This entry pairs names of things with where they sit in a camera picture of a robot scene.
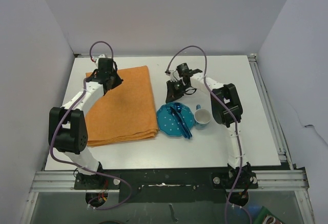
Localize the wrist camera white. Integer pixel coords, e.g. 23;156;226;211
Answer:
165;70;179;82
91;54;107;66

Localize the blue polka dot plate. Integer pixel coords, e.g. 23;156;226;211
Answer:
156;102;194;139

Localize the blue plastic fork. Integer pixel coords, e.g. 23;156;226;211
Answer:
167;105;189;139

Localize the blue plastic spoon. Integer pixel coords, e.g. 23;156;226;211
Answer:
174;103;192;139

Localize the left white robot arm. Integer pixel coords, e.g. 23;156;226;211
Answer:
48;57;123;189

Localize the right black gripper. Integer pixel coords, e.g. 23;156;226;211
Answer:
167;80;189;105

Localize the aluminium frame rail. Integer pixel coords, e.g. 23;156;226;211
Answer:
22;55;314;223

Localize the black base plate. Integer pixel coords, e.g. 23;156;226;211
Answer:
74;167;258;206

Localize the orange cloth placemat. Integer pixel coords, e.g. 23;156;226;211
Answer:
86;66;158;147

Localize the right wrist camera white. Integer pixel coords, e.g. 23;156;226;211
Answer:
165;70;179;82

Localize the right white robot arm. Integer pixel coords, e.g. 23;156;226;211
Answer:
165;63;248;169

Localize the green object at corner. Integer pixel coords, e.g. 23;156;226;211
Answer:
252;207;284;224

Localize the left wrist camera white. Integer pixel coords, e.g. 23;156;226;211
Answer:
91;54;107;66

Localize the blue white mug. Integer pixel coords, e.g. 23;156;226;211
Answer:
194;105;211;130

